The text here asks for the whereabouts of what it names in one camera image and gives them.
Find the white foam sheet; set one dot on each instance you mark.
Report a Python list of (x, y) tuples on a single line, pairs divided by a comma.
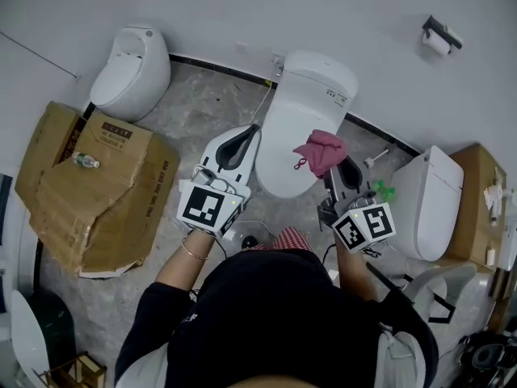
[(113, 271)]

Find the white toilet with tank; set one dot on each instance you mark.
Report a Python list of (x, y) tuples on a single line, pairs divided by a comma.
[(299, 107)]

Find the person's black and white shirt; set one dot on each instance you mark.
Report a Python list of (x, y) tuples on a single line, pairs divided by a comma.
[(274, 321)]

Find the white egg-shaped toilet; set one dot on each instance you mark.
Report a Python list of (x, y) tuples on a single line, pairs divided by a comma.
[(129, 79)]

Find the crumpled cardboard box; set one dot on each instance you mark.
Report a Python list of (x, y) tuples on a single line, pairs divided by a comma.
[(101, 200)]

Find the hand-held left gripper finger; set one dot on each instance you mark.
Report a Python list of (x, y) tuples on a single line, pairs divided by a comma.
[(210, 158), (247, 168)]

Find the tall cardboard box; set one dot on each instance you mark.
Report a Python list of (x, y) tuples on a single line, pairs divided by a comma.
[(476, 208)]

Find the black toilet paper holder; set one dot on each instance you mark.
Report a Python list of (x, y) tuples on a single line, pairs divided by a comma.
[(438, 24)]

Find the person's right forearm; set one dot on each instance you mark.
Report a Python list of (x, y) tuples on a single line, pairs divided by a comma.
[(355, 275)]

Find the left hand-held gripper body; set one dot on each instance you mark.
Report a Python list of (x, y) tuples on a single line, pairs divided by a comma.
[(202, 210)]

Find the small white paper roll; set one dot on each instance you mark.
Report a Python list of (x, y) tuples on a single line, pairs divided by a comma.
[(490, 256)]

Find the grey chair with black frame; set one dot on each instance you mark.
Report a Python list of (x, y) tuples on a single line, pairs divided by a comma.
[(440, 285)]

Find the white appliance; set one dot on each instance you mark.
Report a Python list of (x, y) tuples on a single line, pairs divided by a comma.
[(509, 241)]

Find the dark green bin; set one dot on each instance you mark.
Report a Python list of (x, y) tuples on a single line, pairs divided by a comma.
[(52, 330)]

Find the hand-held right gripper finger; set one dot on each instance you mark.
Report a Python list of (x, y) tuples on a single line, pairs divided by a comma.
[(334, 190), (351, 178)]

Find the person's left forearm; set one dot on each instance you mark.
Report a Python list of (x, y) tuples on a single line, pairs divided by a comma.
[(186, 265)]

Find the white square-backed toilet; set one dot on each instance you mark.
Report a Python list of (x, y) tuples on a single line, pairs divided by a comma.
[(428, 208)]

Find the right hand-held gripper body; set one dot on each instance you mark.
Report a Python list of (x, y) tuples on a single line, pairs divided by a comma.
[(363, 226)]

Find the crumpled white tissue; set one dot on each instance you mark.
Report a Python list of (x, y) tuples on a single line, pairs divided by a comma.
[(494, 196)]

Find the white oval lid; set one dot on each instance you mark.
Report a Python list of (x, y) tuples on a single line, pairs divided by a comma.
[(26, 338)]

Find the pink cloth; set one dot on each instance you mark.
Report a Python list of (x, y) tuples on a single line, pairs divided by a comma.
[(323, 152)]

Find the clear plastic water bottle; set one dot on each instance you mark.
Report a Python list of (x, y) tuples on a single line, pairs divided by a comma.
[(85, 160)]

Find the wooden rack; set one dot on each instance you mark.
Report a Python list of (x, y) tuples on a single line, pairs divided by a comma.
[(76, 372)]

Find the person's red checked trousers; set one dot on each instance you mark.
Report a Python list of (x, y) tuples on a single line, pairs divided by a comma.
[(288, 239)]

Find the person's black slipper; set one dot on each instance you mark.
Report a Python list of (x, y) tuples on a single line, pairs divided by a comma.
[(249, 242)]

